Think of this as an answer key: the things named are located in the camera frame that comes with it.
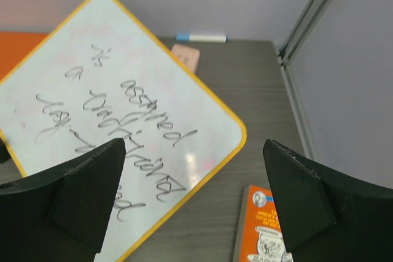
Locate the blue-capped white marker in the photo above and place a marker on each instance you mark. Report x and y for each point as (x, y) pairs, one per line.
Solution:
(202, 38)

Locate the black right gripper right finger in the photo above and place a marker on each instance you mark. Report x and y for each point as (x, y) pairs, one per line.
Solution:
(326, 215)

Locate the black clip on whiteboard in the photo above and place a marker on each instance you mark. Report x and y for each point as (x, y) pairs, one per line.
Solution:
(4, 154)

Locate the yellow-framed whiteboard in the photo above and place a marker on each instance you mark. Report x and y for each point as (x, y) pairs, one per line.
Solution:
(100, 75)

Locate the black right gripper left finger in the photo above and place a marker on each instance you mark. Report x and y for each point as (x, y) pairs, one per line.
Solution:
(62, 213)

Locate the aluminium frame post right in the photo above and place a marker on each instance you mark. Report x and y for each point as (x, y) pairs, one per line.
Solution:
(306, 22)

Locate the orange folder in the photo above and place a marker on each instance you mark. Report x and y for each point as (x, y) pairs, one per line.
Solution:
(15, 46)

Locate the orange comic paperback book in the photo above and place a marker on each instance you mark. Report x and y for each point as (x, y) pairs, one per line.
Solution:
(259, 236)

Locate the pink eraser block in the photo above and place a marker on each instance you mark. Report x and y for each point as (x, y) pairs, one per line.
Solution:
(187, 55)

